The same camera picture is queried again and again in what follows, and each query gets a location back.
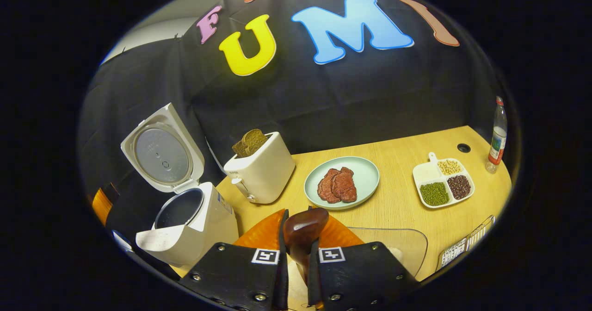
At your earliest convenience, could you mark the white toaster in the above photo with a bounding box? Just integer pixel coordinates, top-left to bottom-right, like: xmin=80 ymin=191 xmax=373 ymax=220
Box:
xmin=223 ymin=131 xmax=296 ymax=204

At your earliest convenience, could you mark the white rice cooker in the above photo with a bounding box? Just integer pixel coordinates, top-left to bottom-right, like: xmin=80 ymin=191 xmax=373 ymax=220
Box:
xmin=120 ymin=103 xmax=240 ymax=270

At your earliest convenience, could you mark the brown bread slice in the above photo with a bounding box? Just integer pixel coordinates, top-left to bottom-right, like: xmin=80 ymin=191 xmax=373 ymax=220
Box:
xmin=243 ymin=129 xmax=269 ymax=156
xmin=232 ymin=140 xmax=253 ymax=158

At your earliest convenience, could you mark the dark wooden spoon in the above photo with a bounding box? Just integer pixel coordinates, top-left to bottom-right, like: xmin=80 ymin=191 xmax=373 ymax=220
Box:
xmin=283 ymin=208 xmax=330 ymax=284

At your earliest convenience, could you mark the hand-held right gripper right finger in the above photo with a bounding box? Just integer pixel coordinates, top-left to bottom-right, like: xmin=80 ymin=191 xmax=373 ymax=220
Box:
xmin=308 ymin=205 xmax=419 ymax=311

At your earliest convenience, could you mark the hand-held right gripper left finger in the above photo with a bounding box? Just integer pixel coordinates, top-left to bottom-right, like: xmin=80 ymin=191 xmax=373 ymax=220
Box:
xmin=178 ymin=208 xmax=290 ymax=311

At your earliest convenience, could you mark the red meat slice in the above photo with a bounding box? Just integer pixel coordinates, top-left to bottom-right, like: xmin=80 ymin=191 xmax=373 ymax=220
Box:
xmin=331 ymin=167 xmax=358 ymax=203
xmin=317 ymin=168 xmax=340 ymax=204

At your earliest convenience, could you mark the clear plastic rice container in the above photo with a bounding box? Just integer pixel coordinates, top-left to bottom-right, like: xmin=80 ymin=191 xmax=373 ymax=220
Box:
xmin=347 ymin=227 xmax=429 ymax=278

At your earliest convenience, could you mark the pale green plate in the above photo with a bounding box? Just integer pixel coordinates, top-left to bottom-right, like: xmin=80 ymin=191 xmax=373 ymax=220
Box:
xmin=304 ymin=156 xmax=380 ymax=210

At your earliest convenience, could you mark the white divided bean dish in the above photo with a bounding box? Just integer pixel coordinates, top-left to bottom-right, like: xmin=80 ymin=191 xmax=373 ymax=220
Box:
xmin=413 ymin=152 xmax=475 ymax=209

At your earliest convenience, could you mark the clear plastic water bottle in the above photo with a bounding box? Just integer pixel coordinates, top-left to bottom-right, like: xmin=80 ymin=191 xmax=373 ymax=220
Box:
xmin=485 ymin=96 xmax=508 ymax=174

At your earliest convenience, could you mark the wire chopstick holder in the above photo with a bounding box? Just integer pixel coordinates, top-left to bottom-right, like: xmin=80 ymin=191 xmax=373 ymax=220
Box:
xmin=437 ymin=215 xmax=495 ymax=271

